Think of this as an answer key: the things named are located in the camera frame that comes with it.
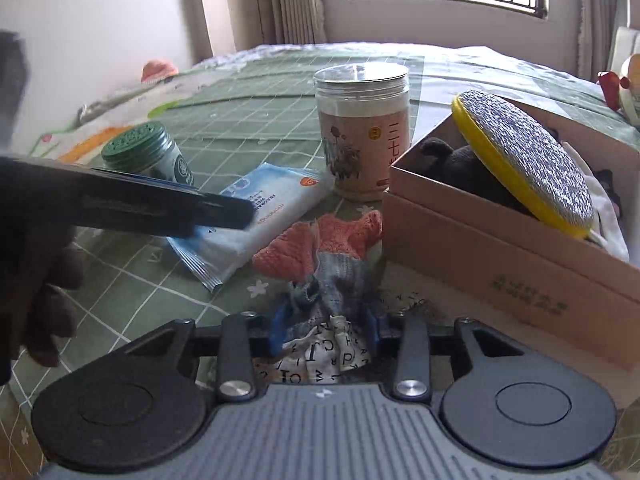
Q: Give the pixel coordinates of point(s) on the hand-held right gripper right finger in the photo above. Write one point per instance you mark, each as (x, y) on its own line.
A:
(372, 329)

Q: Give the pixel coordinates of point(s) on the orange pink soft item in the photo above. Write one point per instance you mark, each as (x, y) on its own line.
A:
(159, 71)

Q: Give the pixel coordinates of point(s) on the white padded headboard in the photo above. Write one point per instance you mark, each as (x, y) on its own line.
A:
(627, 42)

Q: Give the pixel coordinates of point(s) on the white printed cloth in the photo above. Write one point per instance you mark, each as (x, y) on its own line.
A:
(325, 355)

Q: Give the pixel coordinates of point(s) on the dark plush toy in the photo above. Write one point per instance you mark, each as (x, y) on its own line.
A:
(460, 162)

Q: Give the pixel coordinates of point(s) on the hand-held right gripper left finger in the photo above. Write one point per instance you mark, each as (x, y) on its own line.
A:
(278, 330)

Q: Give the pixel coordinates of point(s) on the orange and grey knitted sock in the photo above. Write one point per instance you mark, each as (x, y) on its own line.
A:
(340, 245)

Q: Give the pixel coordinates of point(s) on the clear jar with beige label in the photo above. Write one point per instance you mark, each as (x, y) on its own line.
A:
(362, 135)

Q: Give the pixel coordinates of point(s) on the green checked bed sheet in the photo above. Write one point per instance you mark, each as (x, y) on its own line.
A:
(250, 110)

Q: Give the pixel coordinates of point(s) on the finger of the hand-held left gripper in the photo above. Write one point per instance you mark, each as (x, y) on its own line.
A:
(175, 205)

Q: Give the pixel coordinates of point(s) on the red toy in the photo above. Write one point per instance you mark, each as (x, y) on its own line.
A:
(609, 87)

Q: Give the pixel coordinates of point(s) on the green lidded glass jar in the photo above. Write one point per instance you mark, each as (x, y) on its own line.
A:
(145, 152)

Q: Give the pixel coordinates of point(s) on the pink cardboard box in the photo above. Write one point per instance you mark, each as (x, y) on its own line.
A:
(500, 270)

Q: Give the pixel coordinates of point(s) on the white ribbed sock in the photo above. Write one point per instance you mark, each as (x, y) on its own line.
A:
(607, 230)

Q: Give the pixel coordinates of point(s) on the person's left hand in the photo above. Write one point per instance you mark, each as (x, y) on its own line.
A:
(50, 310)

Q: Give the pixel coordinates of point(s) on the yellow rimmed round pad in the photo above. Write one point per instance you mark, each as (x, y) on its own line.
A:
(530, 160)

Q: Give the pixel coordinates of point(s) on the beige curtain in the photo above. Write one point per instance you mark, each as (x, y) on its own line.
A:
(280, 5)
(597, 15)

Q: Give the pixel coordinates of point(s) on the blue white wet wipes pack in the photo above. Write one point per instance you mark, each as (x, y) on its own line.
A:
(270, 205)

